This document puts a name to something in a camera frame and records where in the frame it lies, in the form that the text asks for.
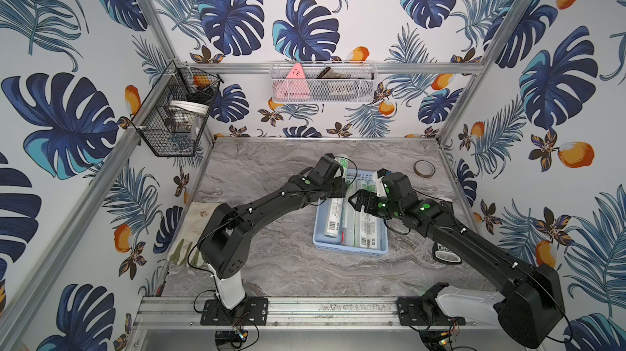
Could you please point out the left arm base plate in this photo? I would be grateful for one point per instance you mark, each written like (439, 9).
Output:
(251, 311)

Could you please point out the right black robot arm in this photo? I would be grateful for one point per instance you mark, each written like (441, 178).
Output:
(533, 303)

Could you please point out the black white object on table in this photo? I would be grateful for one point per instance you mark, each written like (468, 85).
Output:
(443, 255)

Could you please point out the white bowl in basket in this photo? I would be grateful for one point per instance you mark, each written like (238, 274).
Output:
(195, 108)

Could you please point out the black wire wall basket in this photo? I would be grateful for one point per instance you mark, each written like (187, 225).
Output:
(172, 132)

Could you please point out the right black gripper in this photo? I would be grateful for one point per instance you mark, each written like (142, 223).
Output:
(370, 196)

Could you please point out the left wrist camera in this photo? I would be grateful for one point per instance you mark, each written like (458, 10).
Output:
(328, 168)

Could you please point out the aluminium front rail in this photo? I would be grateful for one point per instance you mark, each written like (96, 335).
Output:
(284, 313)

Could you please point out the pink triangular item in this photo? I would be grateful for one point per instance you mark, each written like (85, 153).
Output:
(296, 73)

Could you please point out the light blue plastic basket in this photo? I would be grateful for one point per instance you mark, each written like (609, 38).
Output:
(340, 228)

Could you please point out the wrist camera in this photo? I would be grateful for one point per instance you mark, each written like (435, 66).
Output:
(393, 185)
(328, 168)

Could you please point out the white wire wall basket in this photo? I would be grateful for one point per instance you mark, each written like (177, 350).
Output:
(359, 89)

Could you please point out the brown brush in basket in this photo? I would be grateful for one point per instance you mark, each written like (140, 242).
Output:
(329, 74)

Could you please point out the plastic wrap roll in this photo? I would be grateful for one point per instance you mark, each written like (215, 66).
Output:
(348, 218)
(332, 226)
(366, 230)
(375, 226)

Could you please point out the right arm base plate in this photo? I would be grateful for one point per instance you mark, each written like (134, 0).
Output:
(421, 312)

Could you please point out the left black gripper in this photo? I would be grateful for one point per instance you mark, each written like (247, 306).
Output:
(337, 187)

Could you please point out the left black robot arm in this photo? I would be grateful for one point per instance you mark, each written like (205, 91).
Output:
(225, 242)

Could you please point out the beige work glove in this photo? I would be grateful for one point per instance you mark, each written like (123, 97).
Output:
(194, 223)

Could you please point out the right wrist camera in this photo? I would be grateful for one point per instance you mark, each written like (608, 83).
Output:
(393, 185)

